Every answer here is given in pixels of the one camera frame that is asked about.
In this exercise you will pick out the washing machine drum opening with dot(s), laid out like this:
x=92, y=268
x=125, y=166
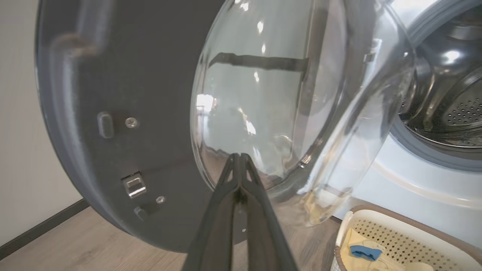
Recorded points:
x=452, y=98

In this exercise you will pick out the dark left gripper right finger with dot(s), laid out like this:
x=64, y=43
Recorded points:
x=267, y=237

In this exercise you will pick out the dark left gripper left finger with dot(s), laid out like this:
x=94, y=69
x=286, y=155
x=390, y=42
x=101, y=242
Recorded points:
x=214, y=233

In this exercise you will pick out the metal door latch hook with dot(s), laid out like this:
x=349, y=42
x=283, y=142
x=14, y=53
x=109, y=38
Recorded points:
x=134, y=185

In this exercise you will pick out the cream perforated laundry basket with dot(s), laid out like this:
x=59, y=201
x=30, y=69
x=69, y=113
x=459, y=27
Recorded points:
x=410, y=241

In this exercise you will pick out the cream garment with blue trim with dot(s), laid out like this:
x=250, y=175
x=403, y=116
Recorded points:
x=361, y=252

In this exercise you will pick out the white front-load washing machine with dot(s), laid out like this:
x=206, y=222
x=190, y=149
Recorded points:
x=410, y=188

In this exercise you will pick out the washing machine door with glass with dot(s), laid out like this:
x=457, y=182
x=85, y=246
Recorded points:
x=150, y=94

